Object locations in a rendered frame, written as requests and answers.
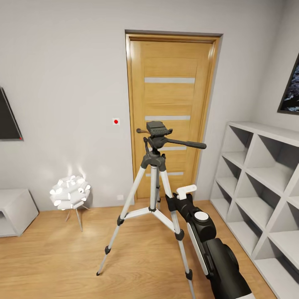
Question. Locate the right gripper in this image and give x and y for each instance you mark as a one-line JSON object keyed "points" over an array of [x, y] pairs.
{"points": [[176, 204]]}

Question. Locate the camera tripod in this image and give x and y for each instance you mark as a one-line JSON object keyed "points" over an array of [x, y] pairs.
{"points": [[157, 161]]}

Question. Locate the electric switch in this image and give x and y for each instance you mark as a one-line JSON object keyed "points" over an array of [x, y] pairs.
{"points": [[116, 121]]}

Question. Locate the wall mounted tv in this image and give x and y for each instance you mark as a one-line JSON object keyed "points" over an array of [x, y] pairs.
{"points": [[8, 127]]}

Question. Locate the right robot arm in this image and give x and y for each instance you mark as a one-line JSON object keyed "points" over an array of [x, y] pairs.
{"points": [[218, 261]]}

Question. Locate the bookcase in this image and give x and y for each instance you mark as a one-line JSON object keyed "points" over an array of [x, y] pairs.
{"points": [[238, 200], [17, 211]]}

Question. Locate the door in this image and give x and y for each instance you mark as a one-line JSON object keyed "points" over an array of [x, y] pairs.
{"points": [[169, 80]]}

